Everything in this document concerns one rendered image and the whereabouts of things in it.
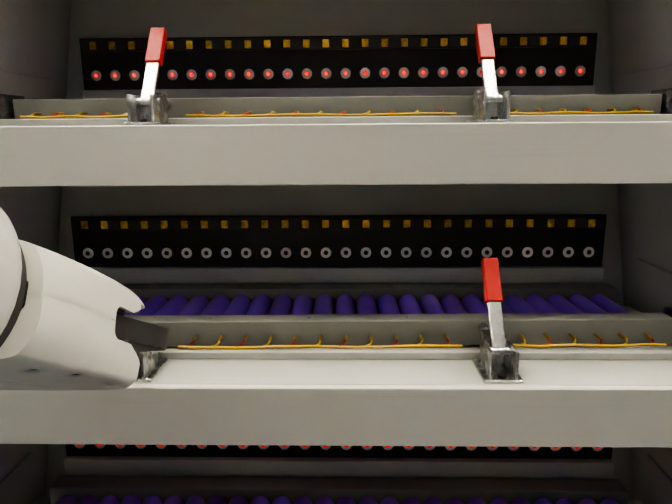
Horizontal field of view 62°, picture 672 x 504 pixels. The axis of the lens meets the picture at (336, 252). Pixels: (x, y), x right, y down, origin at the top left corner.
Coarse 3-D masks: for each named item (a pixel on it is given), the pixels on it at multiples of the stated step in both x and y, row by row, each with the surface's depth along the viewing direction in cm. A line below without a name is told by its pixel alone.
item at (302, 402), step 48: (144, 384) 40; (192, 384) 40; (240, 384) 40; (288, 384) 40; (336, 384) 40; (384, 384) 40; (432, 384) 40; (480, 384) 40; (528, 384) 40; (576, 384) 40; (624, 384) 39; (0, 432) 40; (48, 432) 40; (96, 432) 40; (144, 432) 40; (192, 432) 40; (240, 432) 40; (288, 432) 40; (336, 432) 40; (384, 432) 40; (432, 432) 40; (480, 432) 40; (528, 432) 40; (576, 432) 40; (624, 432) 39
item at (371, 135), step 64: (128, 64) 60; (192, 64) 59; (256, 64) 59; (320, 64) 59; (384, 64) 59; (448, 64) 59; (512, 64) 59; (576, 64) 59; (0, 128) 42; (64, 128) 42; (128, 128) 42; (192, 128) 41; (256, 128) 41; (320, 128) 41; (384, 128) 41; (448, 128) 41; (512, 128) 41; (576, 128) 41; (640, 128) 41
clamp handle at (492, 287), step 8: (488, 264) 43; (496, 264) 43; (488, 272) 43; (496, 272) 43; (488, 280) 43; (496, 280) 43; (488, 288) 42; (496, 288) 42; (488, 296) 42; (496, 296) 42; (488, 304) 42; (496, 304) 42; (488, 312) 42; (496, 312) 42; (496, 320) 42; (496, 328) 41; (496, 336) 41; (504, 336) 41; (496, 344) 41; (504, 344) 41
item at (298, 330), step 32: (160, 320) 46; (192, 320) 46; (224, 320) 46; (256, 320) 46; (288, 320) 46; (320, 320) 46; (352, 320) 46; (384, 320) 46; (416, 320) 46; (448, 320) 46; (480, 320) 46; (512, 320) 46; (544, 320) 46; (576, 320) 46; (608, 320) 46; (640, 320) 46
